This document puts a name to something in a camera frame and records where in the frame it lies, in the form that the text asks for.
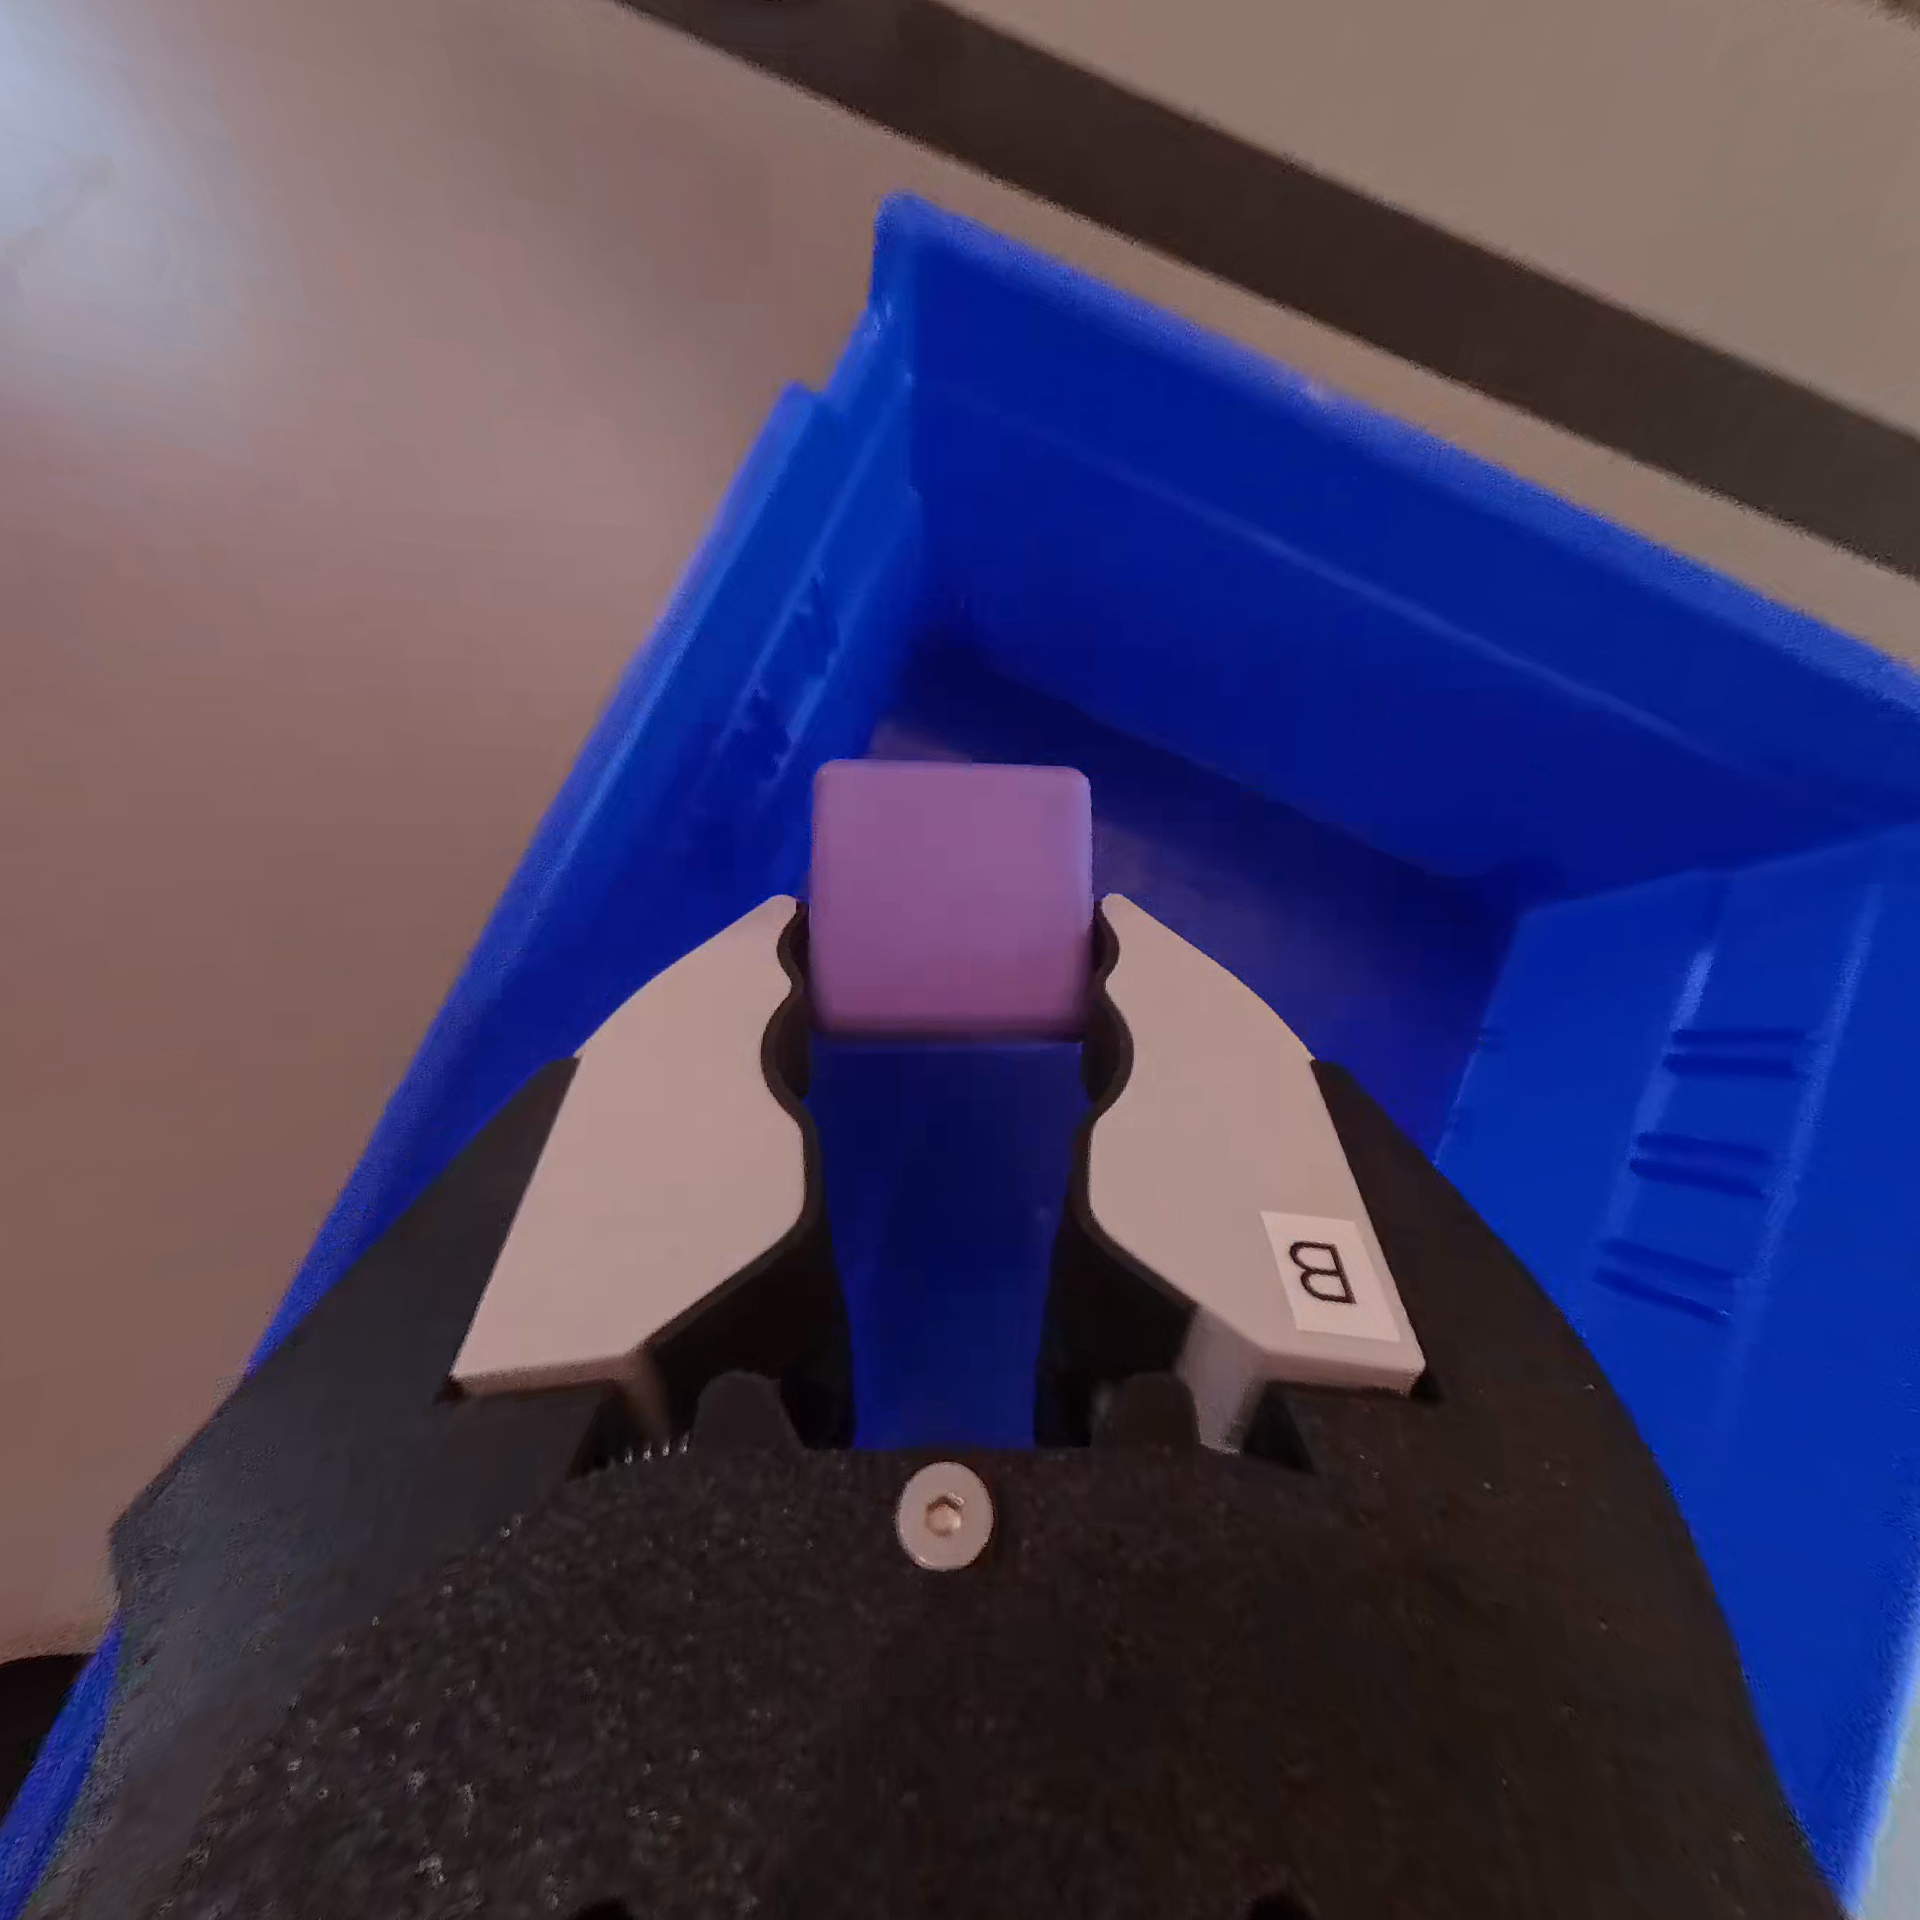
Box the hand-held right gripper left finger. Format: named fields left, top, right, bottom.
left=458, top=896, right=832, bottom=1434

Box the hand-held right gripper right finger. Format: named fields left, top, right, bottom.
left=1054, top=896, right=1429, bottom=1441

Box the purple foam cube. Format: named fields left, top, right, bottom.
left=809, top=761, right=1092, bottom=1038

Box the blue plastic bin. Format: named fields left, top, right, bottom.
left=63, top=197, right=1920, bottom=1920

